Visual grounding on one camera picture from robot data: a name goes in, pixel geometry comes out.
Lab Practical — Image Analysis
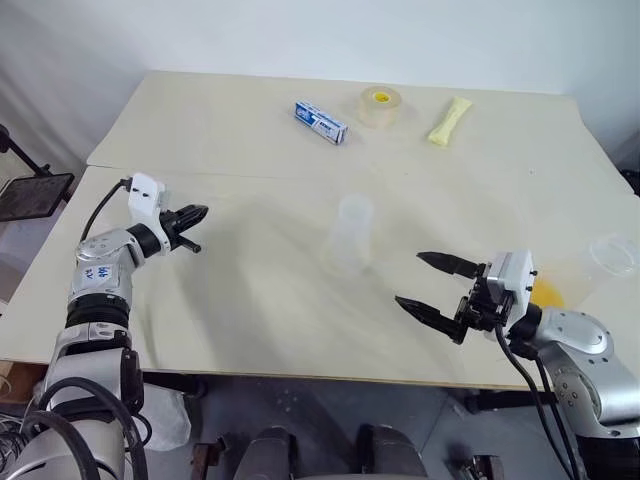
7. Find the clear cup with orange liquid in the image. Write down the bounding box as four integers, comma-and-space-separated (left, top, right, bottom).
528, 228, 639, 310

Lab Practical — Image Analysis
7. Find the dark rounded shape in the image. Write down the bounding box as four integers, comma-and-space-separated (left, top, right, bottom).
233, 424, 302, 480

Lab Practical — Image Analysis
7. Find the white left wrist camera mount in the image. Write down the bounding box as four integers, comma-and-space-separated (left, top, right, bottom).
126, 172, 177, 252

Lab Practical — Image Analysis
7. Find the black tray stand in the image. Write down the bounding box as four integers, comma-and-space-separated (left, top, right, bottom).
0, 122, 76, 224

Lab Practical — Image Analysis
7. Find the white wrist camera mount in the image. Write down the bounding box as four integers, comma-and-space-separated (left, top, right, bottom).
485, 248, 537, 322
126, 172, 177, 252

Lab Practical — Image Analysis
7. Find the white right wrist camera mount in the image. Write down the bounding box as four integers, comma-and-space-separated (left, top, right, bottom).
485, 248, 537, 322

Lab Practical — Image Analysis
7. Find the clear tape roll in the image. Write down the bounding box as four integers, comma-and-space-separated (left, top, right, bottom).
357, 85, 404, 130

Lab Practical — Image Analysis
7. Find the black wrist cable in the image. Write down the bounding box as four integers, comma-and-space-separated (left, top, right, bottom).
494, 319, 587, 480
79, 178, 133, 246

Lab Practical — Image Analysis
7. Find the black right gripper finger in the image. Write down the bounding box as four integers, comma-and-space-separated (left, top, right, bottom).
394, 295, 461, 340
416, 250, 481, 280

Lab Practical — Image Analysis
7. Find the yellow wrapped packet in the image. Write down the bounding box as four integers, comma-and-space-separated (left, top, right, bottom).
427, 96, 474, 149

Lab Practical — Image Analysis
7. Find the blue and white box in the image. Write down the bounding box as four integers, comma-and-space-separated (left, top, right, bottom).
291, 99, 350, 147

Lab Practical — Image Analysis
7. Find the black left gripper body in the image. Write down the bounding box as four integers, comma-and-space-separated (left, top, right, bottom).
159, 207, 190, 252

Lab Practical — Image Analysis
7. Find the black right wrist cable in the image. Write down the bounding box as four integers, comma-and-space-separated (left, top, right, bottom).
494, 319, 587, 480

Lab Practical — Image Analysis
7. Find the clear plastic cup centre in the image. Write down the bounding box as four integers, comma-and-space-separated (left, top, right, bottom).
322, 192, 377, 277

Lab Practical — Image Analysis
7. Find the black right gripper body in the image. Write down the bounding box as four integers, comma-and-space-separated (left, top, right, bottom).
453, 261, 516, 346

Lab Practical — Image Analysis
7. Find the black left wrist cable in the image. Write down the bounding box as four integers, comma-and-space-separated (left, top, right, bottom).
79, 178, 133, 246

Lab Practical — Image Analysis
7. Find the clear plastic bag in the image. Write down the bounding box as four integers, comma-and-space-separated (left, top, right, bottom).
139, 387, 194, 454

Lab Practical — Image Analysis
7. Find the brown cardboard box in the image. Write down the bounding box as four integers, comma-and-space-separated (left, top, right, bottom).
0, 360, 49, 406

